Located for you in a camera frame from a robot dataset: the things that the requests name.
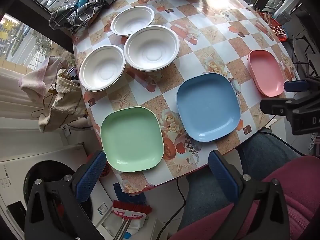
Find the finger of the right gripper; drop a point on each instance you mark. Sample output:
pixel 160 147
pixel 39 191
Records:
pixel 310 83
pixel 279 106

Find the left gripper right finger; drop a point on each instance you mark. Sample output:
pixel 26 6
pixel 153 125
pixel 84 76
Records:
pixel 271 220

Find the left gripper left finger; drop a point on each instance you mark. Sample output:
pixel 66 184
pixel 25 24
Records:
pixel 54 208

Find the pink square plate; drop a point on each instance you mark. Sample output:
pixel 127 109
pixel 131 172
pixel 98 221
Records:
pixel 266 73

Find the blue square plate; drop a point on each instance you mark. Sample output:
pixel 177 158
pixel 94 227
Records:
pixel 208 107

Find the green square plate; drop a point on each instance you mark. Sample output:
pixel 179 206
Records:
pixel 132 139

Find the white bowl large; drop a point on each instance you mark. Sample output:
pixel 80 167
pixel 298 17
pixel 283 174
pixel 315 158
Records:
pixel 151 48

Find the white bowl small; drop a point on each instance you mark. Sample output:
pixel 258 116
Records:
pixel 131 20

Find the white washing machine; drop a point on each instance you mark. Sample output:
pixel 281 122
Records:
pixel 19 175

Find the orange basket with sticks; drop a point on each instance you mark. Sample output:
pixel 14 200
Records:
pixel 276 27

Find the red white brush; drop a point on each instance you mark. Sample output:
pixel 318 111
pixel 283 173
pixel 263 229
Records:
pixel 133 217

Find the beige cloth bag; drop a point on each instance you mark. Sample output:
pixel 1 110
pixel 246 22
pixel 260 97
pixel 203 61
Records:
pixel 68 108

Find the pink white towel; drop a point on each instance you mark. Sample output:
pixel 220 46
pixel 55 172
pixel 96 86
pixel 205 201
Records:
pixel 36 84

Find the dark checked cloth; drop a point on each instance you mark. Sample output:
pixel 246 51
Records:
pixel 77 15

